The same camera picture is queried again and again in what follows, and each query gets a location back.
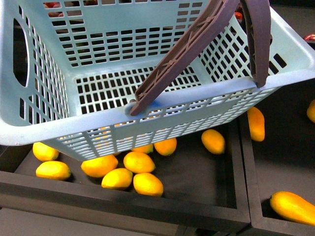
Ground long yellow mango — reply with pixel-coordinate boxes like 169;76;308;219
270;191;315;226
247;107;265;142

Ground light blue plastic basket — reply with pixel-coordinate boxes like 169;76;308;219
0;0;315;160

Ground brown basket handle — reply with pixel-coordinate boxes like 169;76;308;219
130;0;271;116

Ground black wooden mango tray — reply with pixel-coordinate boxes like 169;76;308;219
0;121;250;236

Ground black wooden right tray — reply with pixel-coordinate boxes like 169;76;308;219
237;79;315;236

